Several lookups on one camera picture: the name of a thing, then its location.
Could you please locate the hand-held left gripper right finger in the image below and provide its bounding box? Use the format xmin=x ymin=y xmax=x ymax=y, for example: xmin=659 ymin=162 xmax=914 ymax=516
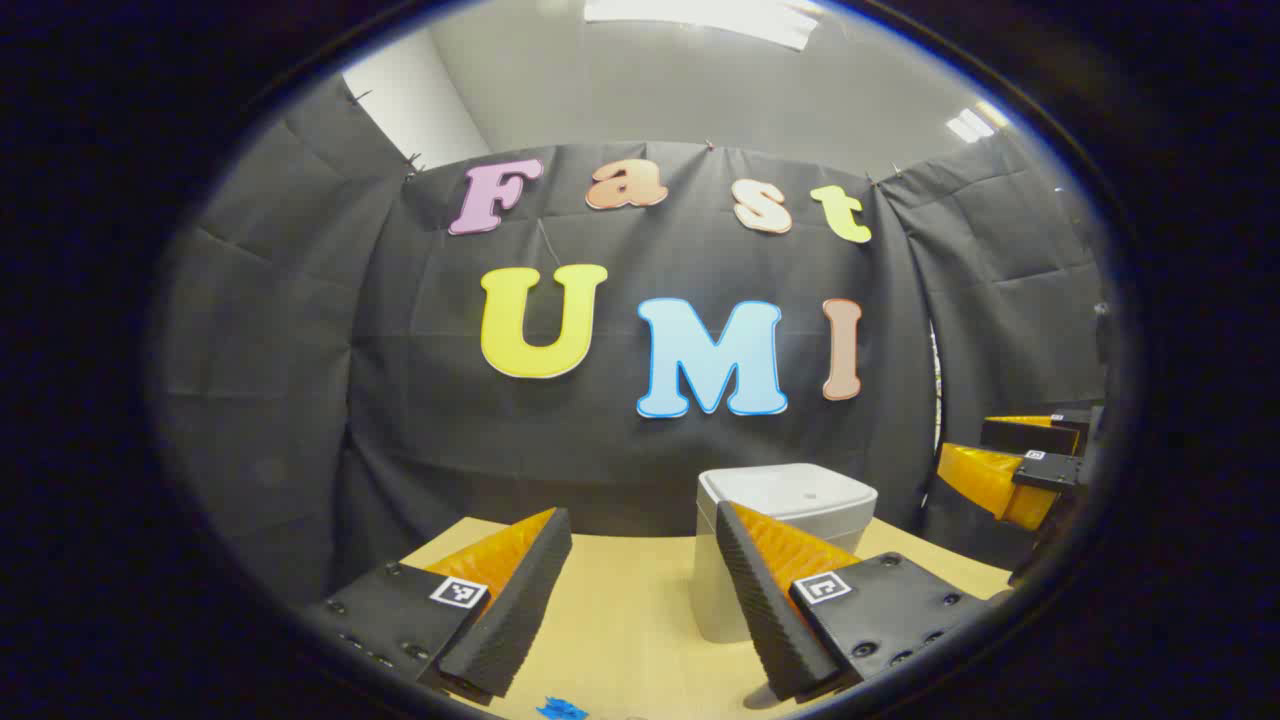
xmin=715 ymin=500 xmax=1006 ymax=703

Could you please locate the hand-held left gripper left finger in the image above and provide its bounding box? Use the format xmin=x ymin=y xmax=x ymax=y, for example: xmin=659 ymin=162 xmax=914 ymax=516
xmin=305 ymin=507 xmax=574 ymax=706

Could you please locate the white desktop garbage bin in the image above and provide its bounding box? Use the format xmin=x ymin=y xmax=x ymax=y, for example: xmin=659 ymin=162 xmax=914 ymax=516
xmin=692 ymin=463 xmax=879 ymax=644

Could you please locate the wooden desktop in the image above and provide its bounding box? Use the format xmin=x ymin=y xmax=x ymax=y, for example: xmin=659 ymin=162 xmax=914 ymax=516
xmin=400 ymin=515 xmax=1016 ymax=720

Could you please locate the black backdrop cloth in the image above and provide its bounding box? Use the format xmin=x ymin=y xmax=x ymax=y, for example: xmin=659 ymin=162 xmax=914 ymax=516
xmin=150 ymin=70 xmax=1116 ymax=611

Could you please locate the small ceiling light panel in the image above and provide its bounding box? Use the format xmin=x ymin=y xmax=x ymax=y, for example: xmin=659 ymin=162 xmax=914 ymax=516
xmin=945 ymin=100 xmax=1011 ymax=144

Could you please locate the large ceiling light panel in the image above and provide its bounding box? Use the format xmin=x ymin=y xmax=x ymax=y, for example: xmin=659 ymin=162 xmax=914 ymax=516
xmin=585 ymin=0 xmax=823 ymax=51

